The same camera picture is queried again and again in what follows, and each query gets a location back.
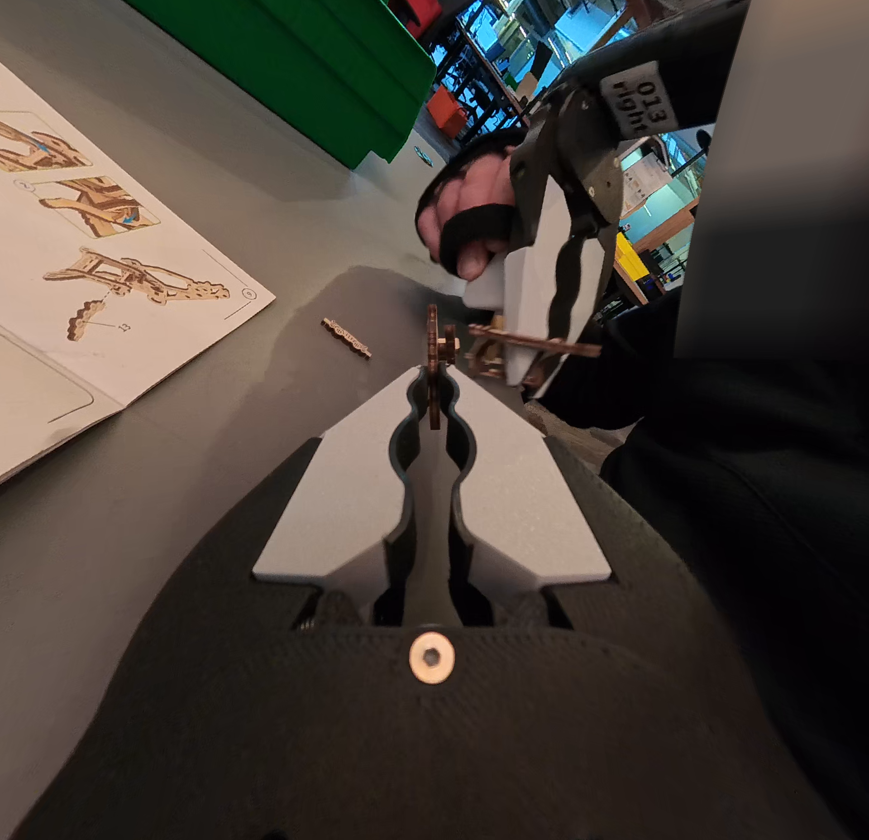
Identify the red chair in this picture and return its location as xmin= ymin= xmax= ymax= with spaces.
xmin=390 ymin=0 xmax=446 ymax=41

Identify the orange box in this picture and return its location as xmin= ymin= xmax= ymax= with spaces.
xmin=427 ymin=85 xmax=471 ymax=139

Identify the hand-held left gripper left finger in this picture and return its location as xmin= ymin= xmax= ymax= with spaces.
xmin=253 ymin=366 xmax=426 ymax=625

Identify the yellow crate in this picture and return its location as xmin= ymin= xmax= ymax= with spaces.
xmin=614 ymin=231 xmax=654 ymax=292

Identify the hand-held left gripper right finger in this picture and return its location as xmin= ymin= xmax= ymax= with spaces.
xmin=443 ymin=366 xmax=613 ymax=625

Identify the person's right hand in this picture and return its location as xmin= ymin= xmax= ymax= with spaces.
xmin=416 ymin=150 xmax=515 ymax=282

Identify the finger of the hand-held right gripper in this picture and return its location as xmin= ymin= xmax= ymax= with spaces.
xmin=569 ymin=230 xmax=617 ymax=352
xmin=501 ymin=173 xmax=586 ymax=398

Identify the wooden model assembly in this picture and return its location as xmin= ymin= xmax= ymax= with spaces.
xmin=464 ymin=316 xmax=603 ymax=394

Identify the instruction booklet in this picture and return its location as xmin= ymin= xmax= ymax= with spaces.
xmin=0 ymin=62 xmax=277 ymax=485

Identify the small toothed wooden part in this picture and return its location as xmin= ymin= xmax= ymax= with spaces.
xmin=321 ymin=317 xmax=373 ymax=361

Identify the person's dark jacket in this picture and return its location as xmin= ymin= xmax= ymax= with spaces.
xmin=540 ymin=286 xmax=869 ymax=840

